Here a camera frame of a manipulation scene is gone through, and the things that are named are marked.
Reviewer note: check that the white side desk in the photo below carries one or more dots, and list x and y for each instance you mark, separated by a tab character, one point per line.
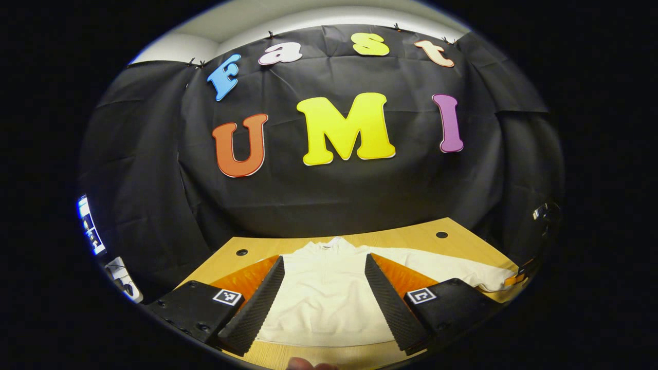
117	267

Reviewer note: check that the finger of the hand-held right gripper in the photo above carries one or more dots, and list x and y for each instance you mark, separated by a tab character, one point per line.
514	280

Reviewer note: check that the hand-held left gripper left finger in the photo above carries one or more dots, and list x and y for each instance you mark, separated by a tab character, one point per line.
257	308

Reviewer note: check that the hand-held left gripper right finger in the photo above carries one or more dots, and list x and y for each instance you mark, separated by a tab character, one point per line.
390	308

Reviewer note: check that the black backdrop cloth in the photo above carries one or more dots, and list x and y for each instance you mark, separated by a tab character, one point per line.
329	195

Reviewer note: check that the computer monitor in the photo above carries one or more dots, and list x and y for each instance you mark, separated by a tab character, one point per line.
90	226

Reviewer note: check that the cream long-sleeve shirt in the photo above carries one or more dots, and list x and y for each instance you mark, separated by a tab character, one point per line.
324	298

